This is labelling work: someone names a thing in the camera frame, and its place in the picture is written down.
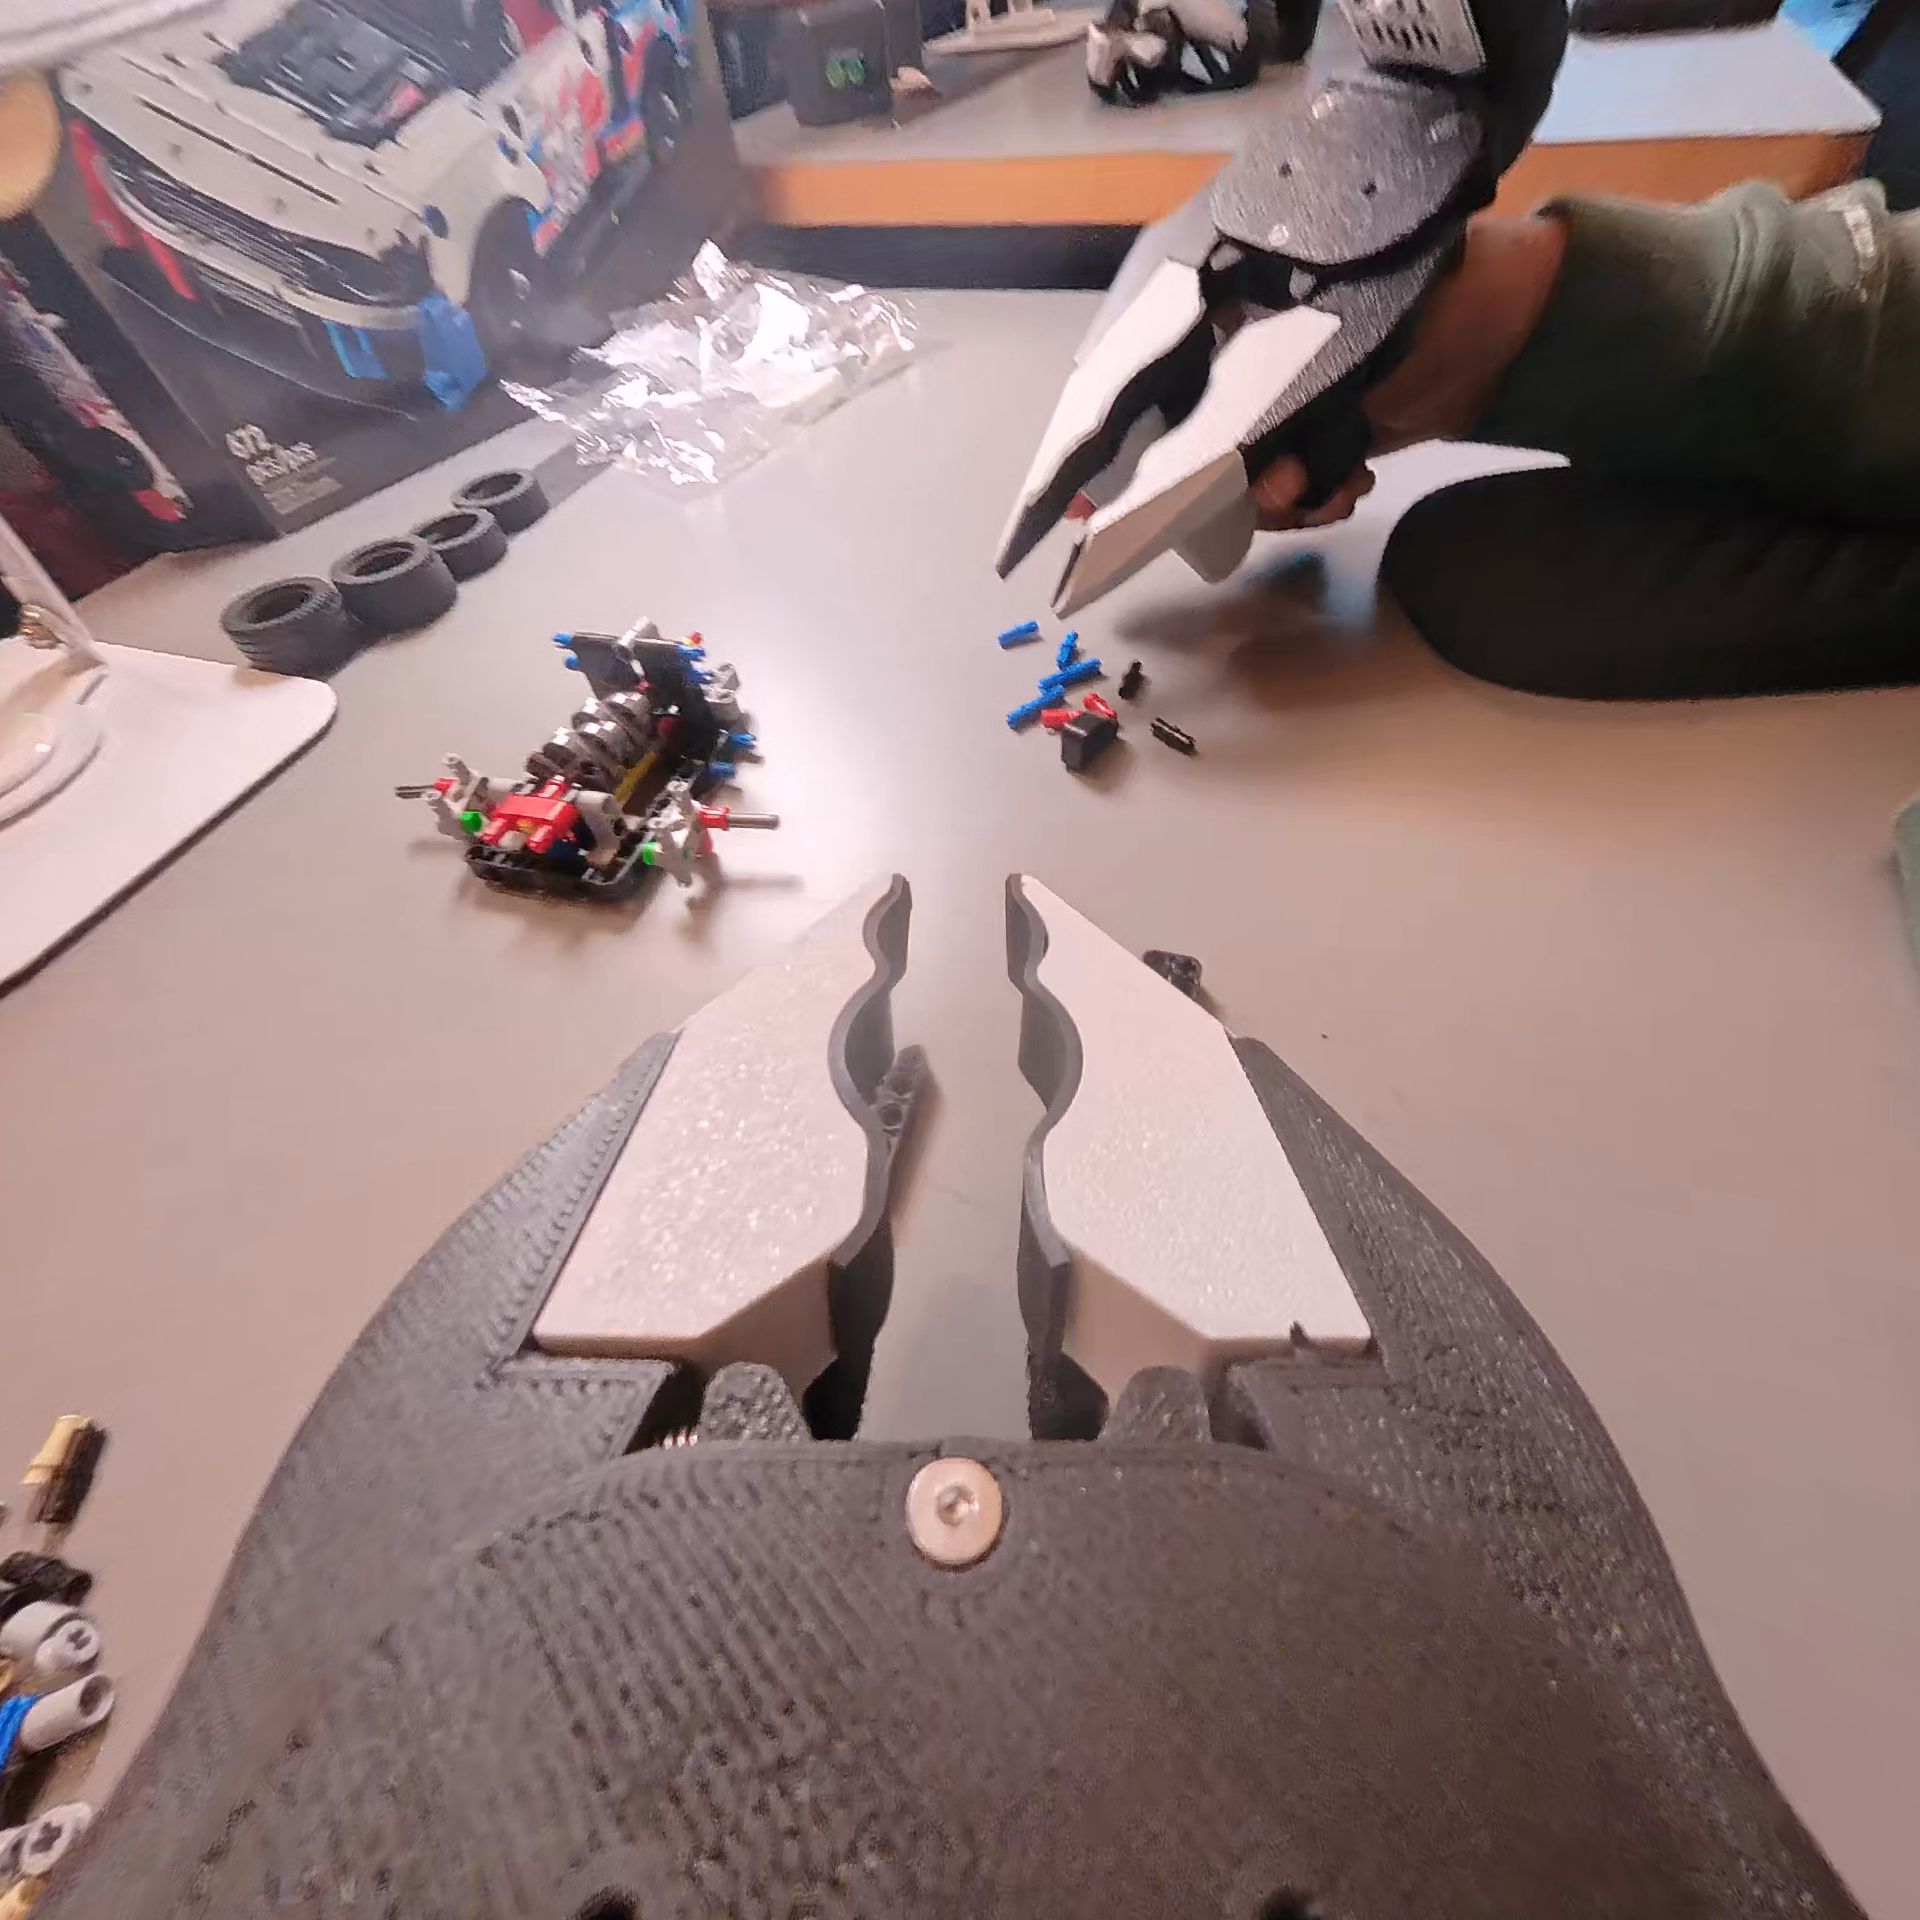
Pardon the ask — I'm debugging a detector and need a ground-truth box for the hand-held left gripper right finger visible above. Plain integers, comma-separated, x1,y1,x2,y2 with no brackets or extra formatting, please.
1001,874,1376,1394

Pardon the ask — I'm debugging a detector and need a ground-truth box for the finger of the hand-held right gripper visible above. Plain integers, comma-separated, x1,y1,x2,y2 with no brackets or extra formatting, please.
1047,305,1347,619
995,257,1225,585

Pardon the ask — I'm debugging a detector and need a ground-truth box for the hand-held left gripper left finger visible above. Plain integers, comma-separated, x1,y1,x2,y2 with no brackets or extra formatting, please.
533,874,917,1394

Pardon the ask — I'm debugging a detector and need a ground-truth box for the black double lego beam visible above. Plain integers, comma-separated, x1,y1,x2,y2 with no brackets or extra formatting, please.
856,1043,933,1202

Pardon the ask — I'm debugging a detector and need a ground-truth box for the lego car chassis assembly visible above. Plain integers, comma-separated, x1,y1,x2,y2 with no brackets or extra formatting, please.
393,614,784,903

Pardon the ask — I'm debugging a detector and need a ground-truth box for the pile of small lego pieces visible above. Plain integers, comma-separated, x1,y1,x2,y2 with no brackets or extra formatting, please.
0,1411,118,1884

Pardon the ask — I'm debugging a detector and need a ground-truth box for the lego car set box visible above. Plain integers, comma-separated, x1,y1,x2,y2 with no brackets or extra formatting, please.
0,0,744,601

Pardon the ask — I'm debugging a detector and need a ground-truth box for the orange edged table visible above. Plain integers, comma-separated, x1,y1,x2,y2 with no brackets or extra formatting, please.
732,0,1884,291

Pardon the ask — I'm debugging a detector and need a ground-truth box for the black and white device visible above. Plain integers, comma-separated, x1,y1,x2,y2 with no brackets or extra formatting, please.
1084,0,1325,109

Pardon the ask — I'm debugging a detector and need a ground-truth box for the white stand with legs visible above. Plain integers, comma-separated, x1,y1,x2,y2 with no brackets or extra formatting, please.
921,0,1104,60

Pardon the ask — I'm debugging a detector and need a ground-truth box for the clear plastic bag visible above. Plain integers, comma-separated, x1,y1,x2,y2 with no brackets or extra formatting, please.
497,239,921,484

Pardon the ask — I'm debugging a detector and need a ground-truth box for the black device with green lights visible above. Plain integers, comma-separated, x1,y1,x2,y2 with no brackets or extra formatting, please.
784,0,928,132

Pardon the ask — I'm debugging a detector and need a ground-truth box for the white monitor stand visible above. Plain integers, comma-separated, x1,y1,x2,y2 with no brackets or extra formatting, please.
0,563,339,993

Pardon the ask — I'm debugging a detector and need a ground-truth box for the white paper sheet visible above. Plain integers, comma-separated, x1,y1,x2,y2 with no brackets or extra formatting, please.
0,0,288,77

